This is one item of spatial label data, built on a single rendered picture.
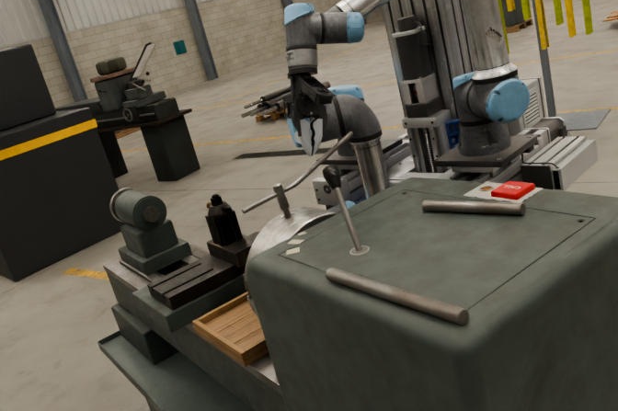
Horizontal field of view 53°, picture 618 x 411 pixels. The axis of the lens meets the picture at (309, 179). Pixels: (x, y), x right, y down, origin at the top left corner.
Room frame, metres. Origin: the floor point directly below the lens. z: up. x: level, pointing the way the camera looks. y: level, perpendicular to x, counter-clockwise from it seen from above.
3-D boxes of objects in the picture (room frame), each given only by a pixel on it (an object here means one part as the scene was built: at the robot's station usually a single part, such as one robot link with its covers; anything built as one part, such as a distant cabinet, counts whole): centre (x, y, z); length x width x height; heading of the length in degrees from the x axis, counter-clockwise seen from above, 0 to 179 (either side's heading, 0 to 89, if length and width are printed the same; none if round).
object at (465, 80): (1.73, -0.53, 1.33); 0.13 x 0.12 x 0.14; 8
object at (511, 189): (1.11, -0.38, 1.26); 0.06 x 0.06 x 0.02; 32
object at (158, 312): (1.95, 0.37, 0.90); 0.53 x 0.30 x 0.06; 122
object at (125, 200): (2.39, 0.69, 1.01); 0.30 x 0.20 x 0.29; 32
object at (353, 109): (1.69, -0.19, 1.19); 0.12 x 0.11 x 0.49; 179
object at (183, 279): (1.90, 0.36, 0.95); 0.43 x 0.18 x 0.04; 122
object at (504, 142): (1.74, -0.53, 1.21); 0.15 x 0.15 x 0.10
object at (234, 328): (1.62, 0.21, 0.89); 0.36 x 0.30 x 0.04; 122
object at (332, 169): (1.11, -0.04, 1.38); 0.04 x 0.03 x 0.05; 32
